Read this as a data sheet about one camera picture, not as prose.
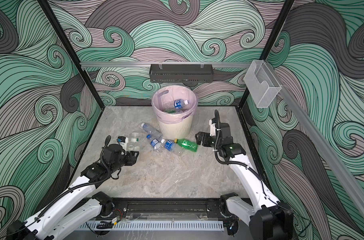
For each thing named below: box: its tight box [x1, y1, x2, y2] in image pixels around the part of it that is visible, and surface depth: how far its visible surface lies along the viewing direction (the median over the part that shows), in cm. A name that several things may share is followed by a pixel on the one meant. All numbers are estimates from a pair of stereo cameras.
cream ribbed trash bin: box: [157, 115, 194, 140], surface depth 92 cm
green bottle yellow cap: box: [174, 138, 199, 152], surface depth 94 cm
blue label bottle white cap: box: [164, 99, 189, 112], surface depth 97 cm
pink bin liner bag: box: [151, 85, 199, 124], surface depth 94 cm
